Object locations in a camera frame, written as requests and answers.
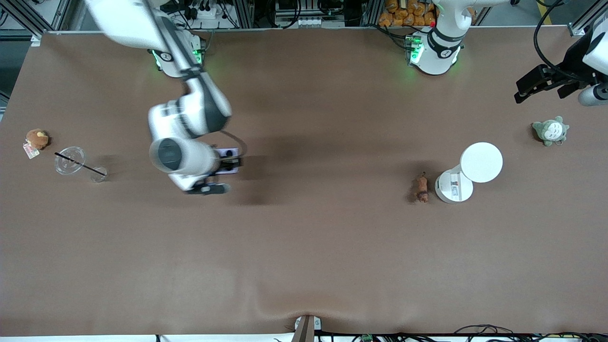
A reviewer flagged brown lion statue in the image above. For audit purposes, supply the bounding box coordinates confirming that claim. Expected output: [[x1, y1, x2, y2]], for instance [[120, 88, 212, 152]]
[[415, 172, 430, 204]]

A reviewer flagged grey-green Totoro plush toy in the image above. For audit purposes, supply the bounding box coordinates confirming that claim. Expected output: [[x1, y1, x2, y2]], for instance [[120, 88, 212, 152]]
[[532, 116, 570, 147]]

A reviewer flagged white round-top cylinder device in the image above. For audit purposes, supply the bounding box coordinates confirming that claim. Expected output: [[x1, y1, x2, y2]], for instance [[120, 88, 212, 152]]
[[435, 142, 504, 204]]

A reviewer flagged black drinking straw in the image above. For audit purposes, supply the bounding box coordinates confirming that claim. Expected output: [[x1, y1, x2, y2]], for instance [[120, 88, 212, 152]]
[[54, 152, 107, 178]]

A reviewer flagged heap of orange bags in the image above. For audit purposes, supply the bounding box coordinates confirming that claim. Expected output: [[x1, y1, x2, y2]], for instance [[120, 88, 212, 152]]
[[379, 0, 438, 28]]

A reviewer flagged clear plastic lidded cup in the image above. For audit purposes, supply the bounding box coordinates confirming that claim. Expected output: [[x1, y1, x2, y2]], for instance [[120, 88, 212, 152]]
[[54, 146, 108, 183]]

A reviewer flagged white power strip with plugs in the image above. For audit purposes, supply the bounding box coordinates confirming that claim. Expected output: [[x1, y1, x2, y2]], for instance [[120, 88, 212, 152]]
[[189, 3, 230, 21]]

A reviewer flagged white terminal block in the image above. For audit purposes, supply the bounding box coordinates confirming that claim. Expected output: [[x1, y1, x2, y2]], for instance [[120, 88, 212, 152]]
[[275, 16, 346, 29]]

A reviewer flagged brown plush toy with tag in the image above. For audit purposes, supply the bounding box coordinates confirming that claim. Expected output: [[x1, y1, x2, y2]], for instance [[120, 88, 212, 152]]
[[22, 129, 50, 160]]

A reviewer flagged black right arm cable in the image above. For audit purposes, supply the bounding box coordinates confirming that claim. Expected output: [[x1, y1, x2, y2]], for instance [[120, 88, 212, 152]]
[[216, 130, 248, 160]]

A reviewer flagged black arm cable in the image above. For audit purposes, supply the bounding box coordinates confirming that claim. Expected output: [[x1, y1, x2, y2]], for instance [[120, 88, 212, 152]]
[[533, 0, 578, 76], [216, 130, 248, 160]]

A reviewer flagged aluminium corner frame profile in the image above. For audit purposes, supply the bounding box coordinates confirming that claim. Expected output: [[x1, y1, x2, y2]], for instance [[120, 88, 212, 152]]
[[568, 10, 608, 37]]

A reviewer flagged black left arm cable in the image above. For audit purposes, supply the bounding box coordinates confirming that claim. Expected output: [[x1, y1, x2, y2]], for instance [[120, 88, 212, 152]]
[[533, 0, 578, 76]]

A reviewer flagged aluminium frame post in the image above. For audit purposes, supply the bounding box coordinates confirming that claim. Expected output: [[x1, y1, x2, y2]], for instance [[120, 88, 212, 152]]
[[232, 0, 255, 29]]

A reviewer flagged bundle of black cables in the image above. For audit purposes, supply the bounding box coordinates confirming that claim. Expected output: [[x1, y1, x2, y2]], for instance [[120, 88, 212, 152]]
[[454, 324, 608, 342]]

